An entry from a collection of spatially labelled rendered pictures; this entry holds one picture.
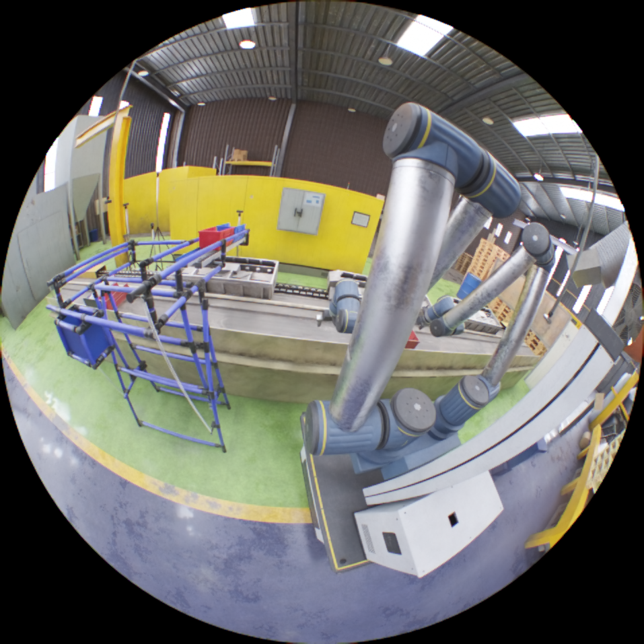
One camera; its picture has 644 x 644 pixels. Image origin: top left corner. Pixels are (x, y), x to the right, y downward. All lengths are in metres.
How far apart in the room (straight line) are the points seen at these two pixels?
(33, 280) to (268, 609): 7.10
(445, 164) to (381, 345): 0.39
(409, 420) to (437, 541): 0.60
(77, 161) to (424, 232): 9.23
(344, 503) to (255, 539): 0.72
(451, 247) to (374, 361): 0.39
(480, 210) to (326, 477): 1.45
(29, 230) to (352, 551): 7.56
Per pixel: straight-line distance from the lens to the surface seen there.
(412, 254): 0.38
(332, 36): 10.43
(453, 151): 0.46
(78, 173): 9.15
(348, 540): 1.42
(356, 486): 1.42
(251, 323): 1.48
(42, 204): 7.13
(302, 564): 1.76
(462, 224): 0.60
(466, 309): 1.10
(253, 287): 1.66
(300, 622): 2.02
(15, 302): 6.77
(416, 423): 0.74
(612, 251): 6.18
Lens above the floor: 1.68
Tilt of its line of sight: 36 degrees down
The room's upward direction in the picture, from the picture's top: 14 degrees clockwise
